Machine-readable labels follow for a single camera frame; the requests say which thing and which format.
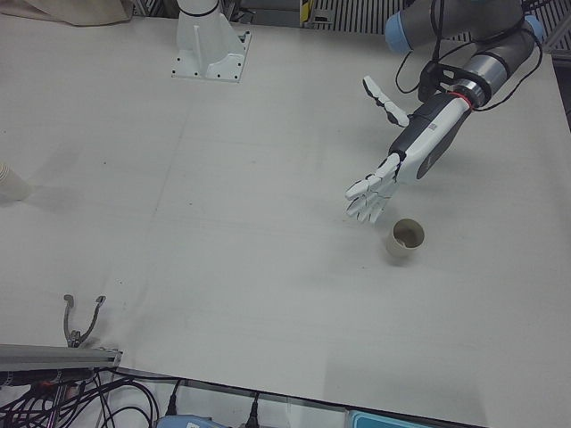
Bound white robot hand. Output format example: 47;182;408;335
343;74;473;224

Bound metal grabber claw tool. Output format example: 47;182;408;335
62;292;108;350

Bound aluminium profile post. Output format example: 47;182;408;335
0;342;124;372

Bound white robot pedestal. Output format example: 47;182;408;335
169;0;252;85

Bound light blue plastic bin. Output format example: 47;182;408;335
346;408;432;428

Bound white paper cups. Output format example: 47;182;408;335
0;161;34;204

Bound beige paper cup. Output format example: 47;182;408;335
385;218;426;268

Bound black cable tangle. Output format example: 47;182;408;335
0;369;157;428

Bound black power plug cable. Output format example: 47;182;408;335
164;378;185;416
246;391;262;425

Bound ribbed metal frame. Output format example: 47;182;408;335
236;0;416;33

